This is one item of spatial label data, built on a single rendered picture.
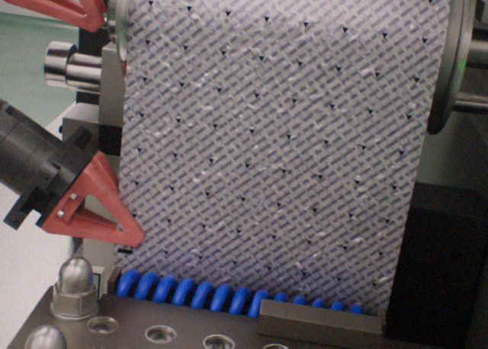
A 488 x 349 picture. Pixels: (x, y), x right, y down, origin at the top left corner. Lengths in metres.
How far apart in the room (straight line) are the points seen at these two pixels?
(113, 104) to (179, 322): 0.21
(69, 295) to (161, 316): 0.07
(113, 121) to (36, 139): 0.09
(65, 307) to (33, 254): 0.37
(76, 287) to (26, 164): 0.11
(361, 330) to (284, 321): 0.06
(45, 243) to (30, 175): 0.38
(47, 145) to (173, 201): 0.11
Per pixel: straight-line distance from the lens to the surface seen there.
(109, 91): 0.70
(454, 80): 0.59
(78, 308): 0.61
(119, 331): 0.60
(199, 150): 0.62
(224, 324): 0.62
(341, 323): 0.61
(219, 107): 0.60
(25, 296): 0.89
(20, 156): 0.63
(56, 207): 0.64
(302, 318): 0.61
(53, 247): 0.99
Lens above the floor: 1.36
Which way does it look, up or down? 21 degrees down
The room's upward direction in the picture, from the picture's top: 7 degrees clockwise
